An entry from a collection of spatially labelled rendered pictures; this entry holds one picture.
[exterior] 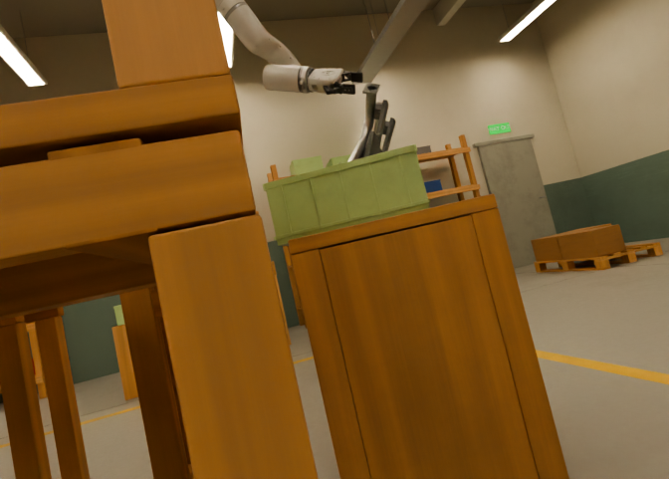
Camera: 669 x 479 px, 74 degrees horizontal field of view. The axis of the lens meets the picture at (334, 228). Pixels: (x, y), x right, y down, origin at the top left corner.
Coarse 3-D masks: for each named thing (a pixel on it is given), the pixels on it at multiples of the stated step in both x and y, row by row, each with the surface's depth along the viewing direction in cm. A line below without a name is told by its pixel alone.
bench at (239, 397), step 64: (0, 128) 33; (64, 128) 34; (128, 128) 35; (192, 128) 37; (0, 192) 33; (64, 192) 34; (128, 192) 34; (192, 192) 35; (0, 256) 32; (128, 256) 46; (192, 256) 35; (256, 256) 35; (192, 320) 34; (256, 320) 35; (192, 384) 33; (256, 384) 34; (192, 448) 33; (256, 448) 34
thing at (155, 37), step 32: (128, 0) 36; (160, 0) 37; (192, 0) 37; (128, 32) 36; (160, 32) 36; (192, 32) 37; (128, 64) 36; (160, 64) 36; (192, 64) 36; (224, 64) 37
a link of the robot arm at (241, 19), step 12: (228, 12) 141; (240, 12) 141; (252, 12) 144; (228, 24) 145; (240, 24) 142; (252, 24) 142; (240, 36) 144; (252, 36) 142; (264, 36) 143; (252, 48) 144; (264, 48) 146; (276, 48) 149; (276, 60) 153; (288, 60) 153
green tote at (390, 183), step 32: (352, 160) 114; (384, 160) 113; (416, 160) 112; (288, 192) 117; (320, 192) 116; (352, 192) 114; (384, 192) 113; (416, 192) 112; (288, 224) 116; (320, 224) 115; (352, 224) 114
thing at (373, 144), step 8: (376, 104) 129; (384, 104) 127; (376, 112) 128; (384, 112) 127; (384, 120) 130; (368, 136) 117; (376, 136) 122; (368, 144) 117; (376, 144) 125; (368, 152) 117; (376, 152) 128
